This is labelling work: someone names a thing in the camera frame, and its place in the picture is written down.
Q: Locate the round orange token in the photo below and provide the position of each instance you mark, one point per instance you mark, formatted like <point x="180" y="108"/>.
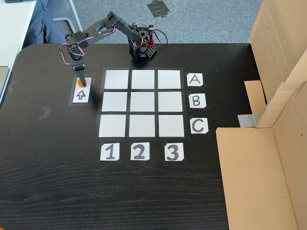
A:
<point x="78" y="82"/>

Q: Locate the nine-square white grid sheet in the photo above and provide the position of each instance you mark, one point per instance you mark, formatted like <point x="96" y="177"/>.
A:
<point x="142" y="103"/>

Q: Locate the white arrow paper sheet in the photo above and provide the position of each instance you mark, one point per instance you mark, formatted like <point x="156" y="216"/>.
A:
<point x="81" y="95"/>

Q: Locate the person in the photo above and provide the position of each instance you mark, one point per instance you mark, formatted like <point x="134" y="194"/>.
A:
<point x="40" y="26"/>

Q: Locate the grey chair, white legs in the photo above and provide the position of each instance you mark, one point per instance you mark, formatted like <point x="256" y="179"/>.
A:
<point x="60" y="7"/>

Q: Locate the clear tape scraps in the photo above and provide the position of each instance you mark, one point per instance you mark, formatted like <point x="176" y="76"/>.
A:
<point x="45" y="112"/>

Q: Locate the white desk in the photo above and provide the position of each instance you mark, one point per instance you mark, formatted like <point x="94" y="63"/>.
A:
<point x="12" y="28"/>

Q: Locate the small tape piece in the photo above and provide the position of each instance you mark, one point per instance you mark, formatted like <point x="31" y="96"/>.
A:
<point x="13" y="86"/>

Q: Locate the red and black clamp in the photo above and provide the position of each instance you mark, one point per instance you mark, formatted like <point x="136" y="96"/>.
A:
<point x="150" y="43"/>

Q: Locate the paper label number 1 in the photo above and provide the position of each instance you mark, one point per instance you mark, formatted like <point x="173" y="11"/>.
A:
<point x="109" y="152"/>

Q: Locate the dark floor tape patch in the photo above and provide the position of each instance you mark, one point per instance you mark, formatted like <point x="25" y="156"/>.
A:
<point x="159" y="8"/>

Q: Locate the paper label number 2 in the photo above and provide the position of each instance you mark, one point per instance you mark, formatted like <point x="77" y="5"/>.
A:
<point x="139" y="151"/>

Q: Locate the paper label letter A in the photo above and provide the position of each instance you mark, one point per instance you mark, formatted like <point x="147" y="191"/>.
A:
<point x="195" y="80"/>

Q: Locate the paper label letter B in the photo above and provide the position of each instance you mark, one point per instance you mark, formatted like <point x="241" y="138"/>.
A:
<point x="197" y="100"/>

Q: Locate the paper label number 3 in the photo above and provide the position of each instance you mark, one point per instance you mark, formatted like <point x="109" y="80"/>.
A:
<point x="174" y="152"/>

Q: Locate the paper label letter C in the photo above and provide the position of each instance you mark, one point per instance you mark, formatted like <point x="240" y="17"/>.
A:
<point x="199" y="125"/>

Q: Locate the grey tape at cardboard foot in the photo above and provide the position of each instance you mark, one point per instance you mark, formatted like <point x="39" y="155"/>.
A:
<point x="248" y="119"/>

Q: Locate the brown cardboard box, small flap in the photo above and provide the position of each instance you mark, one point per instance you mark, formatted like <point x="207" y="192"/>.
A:
<point x="278" y="43"/>

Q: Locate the brown cardboard box, large flap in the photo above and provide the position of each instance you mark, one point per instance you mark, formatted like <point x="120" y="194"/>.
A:
<point x="259" y="179"/>

